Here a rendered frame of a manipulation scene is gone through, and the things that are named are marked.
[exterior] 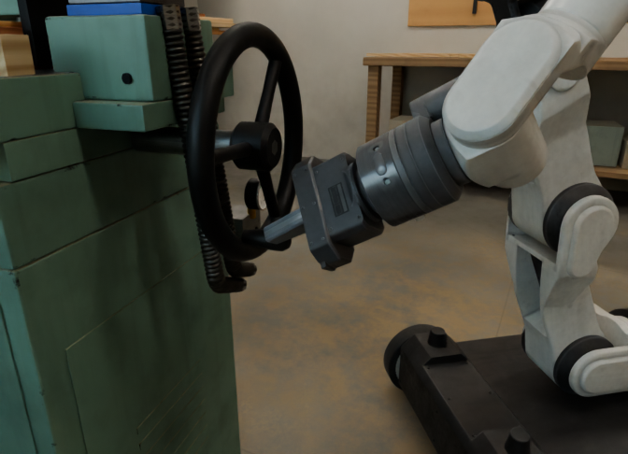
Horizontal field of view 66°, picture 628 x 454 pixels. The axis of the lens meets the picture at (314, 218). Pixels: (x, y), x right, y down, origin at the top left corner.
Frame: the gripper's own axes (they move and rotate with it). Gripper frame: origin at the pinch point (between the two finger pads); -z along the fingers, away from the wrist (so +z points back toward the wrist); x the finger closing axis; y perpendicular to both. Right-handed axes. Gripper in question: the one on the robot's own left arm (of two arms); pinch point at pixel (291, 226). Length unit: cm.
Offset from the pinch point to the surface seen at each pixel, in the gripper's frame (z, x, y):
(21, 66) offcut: -14.7, 19.7, 20.8
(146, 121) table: -8.1, 13.4, 11.2
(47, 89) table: -14.6, 18.2, 18.1
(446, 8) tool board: 11, 214, -253
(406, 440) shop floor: -29, -31, -80
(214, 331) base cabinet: -38.0, -0.8, -27.6
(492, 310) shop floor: -11, 0, -147
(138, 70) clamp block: -6.8, 18.8, 12.7
